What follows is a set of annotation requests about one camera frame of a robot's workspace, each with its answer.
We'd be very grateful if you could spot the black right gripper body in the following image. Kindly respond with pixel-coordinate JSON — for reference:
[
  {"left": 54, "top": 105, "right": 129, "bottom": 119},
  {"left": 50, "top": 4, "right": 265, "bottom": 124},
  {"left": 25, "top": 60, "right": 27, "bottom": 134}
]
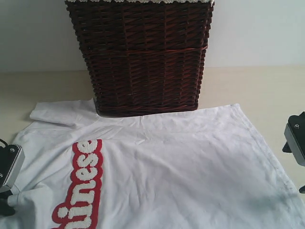
[{"left": 299, "top": 185, "right": 305, "bottom": 194}]

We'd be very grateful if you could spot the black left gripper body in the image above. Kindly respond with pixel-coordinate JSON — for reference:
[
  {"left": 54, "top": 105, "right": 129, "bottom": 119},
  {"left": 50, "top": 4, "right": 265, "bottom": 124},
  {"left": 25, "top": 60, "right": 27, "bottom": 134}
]
[{"left": 0, "top": 190, "right": 16, "bottom": 217}]

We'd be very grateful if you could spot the white t-shirt with red lettering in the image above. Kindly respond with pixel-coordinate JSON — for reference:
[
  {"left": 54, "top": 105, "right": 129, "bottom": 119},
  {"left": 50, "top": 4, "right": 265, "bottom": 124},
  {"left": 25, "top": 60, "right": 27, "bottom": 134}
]
[{"left": 0, "top": 100, "right": 305, "bottom": 229}]

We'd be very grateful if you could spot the dark brown wicker basket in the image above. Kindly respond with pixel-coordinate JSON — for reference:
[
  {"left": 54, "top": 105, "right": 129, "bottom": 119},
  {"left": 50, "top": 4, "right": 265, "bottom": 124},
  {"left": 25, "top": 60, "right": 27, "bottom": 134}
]
[{"left": 65, "top": 0, "right": 214, "bottom": 116}]

